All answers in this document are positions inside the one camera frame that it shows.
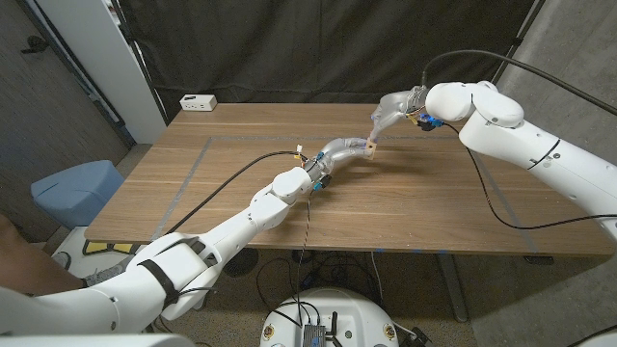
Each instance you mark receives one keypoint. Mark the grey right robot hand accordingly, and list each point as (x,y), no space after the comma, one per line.
(395,113)

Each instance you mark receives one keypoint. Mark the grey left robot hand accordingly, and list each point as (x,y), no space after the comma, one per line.
(337,154)

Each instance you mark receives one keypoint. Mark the wooden block with holes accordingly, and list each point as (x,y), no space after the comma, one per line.
(370,147)

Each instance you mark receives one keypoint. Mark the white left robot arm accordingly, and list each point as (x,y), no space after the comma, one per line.
(193,270)

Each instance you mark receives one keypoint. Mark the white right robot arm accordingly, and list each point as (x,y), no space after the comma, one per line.
(530,140)

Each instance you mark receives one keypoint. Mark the black backdrop curtain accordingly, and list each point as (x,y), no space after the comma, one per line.
(318,48)

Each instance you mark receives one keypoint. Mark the black backdrop stand pole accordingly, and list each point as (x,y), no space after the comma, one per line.
(518,43)
(140,62)

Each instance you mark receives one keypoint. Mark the black round floor fan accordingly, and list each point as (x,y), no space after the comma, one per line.
(243,262)

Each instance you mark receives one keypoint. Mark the white power strip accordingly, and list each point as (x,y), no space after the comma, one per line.
(197,102)

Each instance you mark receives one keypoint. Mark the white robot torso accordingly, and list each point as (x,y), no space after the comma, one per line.
(337,308)

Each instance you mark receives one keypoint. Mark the grey table leg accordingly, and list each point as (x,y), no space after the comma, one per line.
(453,289)

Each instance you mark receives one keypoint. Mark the grey finned module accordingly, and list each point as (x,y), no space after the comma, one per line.
(313,336)

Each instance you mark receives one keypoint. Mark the yellow black floor marker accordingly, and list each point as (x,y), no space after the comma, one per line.
(96,248)

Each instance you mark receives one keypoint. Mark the blue stool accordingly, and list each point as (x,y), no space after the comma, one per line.
(72,193)

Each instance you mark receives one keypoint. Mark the white floor board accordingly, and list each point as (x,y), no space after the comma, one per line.
(72,238)

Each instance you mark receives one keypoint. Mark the person's bare leg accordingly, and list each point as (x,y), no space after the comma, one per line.
(24,265)

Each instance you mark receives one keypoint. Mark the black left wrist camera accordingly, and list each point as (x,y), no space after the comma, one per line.
(322,183)

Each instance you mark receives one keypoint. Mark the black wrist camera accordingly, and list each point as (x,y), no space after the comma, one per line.
(322,183)
(429,123)

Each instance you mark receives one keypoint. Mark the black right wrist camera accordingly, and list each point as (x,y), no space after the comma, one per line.
(429,123)

